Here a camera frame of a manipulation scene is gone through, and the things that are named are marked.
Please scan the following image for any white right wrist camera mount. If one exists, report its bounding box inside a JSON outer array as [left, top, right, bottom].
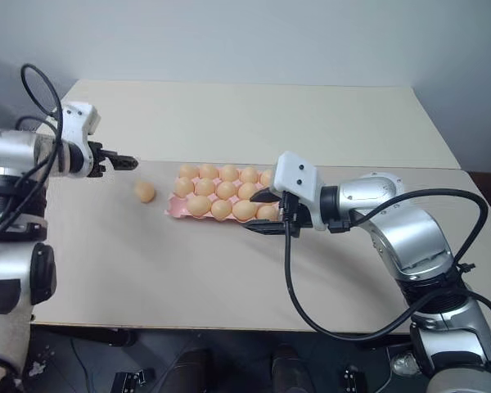
[[268, 151, 327, 232]]

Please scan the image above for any pink egg carton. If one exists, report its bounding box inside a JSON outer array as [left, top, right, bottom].
[[164, 165, 280, 225]]

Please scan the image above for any thin blue cable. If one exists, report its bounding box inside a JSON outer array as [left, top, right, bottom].
[[70, 338, 92, 393]]

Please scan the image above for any crumpled clear plastic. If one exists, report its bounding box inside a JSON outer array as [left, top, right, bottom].
[[390, 352, 420, 377]]

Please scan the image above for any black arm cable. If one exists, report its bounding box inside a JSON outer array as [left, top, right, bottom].
[[283, 187, 491, 341], [0, 63, 66, 255]]

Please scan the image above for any black bracket with screws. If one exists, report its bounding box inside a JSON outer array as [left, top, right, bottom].
[[340, 363, 368, 393], [110, 365, 155, 393]]

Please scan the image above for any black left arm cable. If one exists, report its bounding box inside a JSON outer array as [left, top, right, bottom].
[[0, 63, 66, 255]]

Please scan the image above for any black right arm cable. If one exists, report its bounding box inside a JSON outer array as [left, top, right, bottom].
[[283, 187, 491, 341]]

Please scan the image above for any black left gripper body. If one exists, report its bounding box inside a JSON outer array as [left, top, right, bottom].
[[86, 140, 110, 178]]

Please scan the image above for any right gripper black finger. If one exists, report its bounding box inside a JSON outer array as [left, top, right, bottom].
[[241, 219, 290, 237], [249, 185, 282, 204]]

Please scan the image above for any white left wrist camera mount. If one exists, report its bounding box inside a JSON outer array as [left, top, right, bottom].
[[60, 101, 102, 174]]

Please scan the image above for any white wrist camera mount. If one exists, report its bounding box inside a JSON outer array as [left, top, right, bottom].
[[268, 151, 327, 232], [60, 101, 102, 174]]

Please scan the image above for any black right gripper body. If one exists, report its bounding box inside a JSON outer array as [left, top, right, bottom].
[[277, 190, 313, 239]]

